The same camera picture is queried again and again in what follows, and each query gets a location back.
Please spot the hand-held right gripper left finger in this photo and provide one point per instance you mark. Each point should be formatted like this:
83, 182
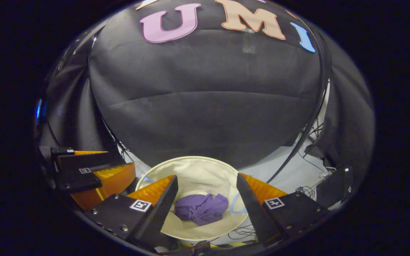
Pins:
160, 213

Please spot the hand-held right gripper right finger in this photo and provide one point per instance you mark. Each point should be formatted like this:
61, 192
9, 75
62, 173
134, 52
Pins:
251, 209

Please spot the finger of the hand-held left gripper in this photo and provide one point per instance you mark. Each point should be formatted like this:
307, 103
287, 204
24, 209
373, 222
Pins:
84, 160
112, 179

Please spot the purple ribbed jacket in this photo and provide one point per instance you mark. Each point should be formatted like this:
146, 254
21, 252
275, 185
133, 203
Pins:
201, 209

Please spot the cream laundry hamper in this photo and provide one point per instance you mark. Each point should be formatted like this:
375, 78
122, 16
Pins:
198, 174

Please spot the black clothes rack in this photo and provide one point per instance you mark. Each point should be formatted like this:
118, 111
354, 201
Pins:
284, 160

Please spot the yellow black hazard tape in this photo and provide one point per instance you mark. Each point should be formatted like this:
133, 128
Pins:
237, 244

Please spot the black box device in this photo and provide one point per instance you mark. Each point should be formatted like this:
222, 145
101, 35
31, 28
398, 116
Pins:
333, 186

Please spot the black tripod stand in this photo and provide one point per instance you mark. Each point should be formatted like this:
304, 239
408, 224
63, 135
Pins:
317, 131

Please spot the black backdrop cloth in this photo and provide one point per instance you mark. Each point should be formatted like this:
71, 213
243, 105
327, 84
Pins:
205, 106

